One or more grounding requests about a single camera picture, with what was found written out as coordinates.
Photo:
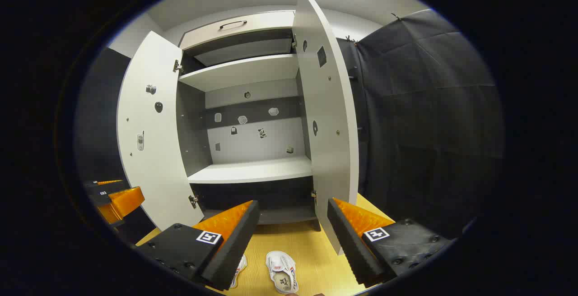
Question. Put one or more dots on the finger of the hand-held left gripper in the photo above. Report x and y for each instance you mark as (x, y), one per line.
(108, 187)
(126, 201)

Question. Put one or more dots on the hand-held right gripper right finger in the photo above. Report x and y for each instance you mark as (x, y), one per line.
(350, 246)

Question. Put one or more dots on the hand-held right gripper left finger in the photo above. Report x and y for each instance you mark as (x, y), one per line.
(239, 237)

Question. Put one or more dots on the white canvas shoe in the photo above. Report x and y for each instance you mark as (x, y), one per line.
(240, 266)
(277, 264)

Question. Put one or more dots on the white shoe cabinet door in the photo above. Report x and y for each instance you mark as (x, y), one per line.
(329, 151)
(153, 160)

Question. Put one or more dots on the white and grey shoe cabinet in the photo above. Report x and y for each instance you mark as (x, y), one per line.
(253, 172)

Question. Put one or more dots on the metal door hinge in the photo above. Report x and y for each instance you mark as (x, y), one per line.
(294, 42)
(193, 201)
(314, 196)
(177, 66)

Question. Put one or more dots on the black backdrop cloth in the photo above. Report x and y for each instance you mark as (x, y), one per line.
(429, 120)

